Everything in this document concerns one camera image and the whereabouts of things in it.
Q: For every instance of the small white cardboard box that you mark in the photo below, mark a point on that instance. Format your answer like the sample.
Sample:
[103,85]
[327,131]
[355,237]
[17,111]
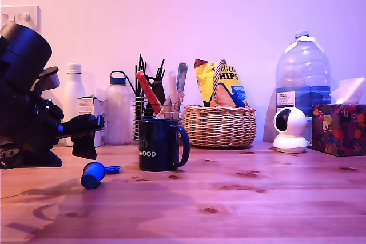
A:
[93,105]

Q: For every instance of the frosted bottle with blue lid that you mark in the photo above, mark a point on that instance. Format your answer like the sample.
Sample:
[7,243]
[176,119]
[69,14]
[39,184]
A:
[120,112]

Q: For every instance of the white metal bottle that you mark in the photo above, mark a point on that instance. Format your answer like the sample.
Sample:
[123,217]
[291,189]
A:
[75,84]

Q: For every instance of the black straw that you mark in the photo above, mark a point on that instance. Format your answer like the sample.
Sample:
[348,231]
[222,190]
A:
[144,72]
[160,69]
[131,85]
[139,72]

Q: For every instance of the red sachet stick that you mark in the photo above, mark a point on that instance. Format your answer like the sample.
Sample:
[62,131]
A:
[147,89]

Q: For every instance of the dark blue printed mug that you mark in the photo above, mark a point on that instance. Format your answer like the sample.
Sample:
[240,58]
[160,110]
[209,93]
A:
[157,144]

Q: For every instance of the brown sachet stick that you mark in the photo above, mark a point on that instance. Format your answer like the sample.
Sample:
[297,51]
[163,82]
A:
[158,92]

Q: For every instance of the white sachet stick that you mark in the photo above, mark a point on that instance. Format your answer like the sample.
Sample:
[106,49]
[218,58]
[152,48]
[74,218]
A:
[172,87]

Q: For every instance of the blue sachet stick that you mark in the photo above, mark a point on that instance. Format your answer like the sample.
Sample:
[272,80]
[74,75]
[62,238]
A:
[182,78]

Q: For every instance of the yellow tortilla chips bag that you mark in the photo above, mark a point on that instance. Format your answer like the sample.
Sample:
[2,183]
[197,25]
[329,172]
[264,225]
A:
[204,84]

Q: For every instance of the large clear water bottle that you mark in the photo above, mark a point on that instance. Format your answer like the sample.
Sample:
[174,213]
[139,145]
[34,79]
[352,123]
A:
[303,69]

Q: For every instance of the floral tissue box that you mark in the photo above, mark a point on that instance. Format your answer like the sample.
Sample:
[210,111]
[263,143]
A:
[338,129]

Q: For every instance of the white tissue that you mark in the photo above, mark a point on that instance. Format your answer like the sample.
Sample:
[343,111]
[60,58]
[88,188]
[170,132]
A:
[350,91]

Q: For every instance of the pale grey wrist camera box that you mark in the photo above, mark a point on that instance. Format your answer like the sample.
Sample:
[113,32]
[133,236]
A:
[53,79]

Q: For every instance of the white light switch plate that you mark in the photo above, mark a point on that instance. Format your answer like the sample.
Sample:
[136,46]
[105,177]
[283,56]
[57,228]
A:
[27,16]

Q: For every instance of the small white round camera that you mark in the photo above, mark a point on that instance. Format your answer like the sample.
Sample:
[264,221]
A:
[294,121]

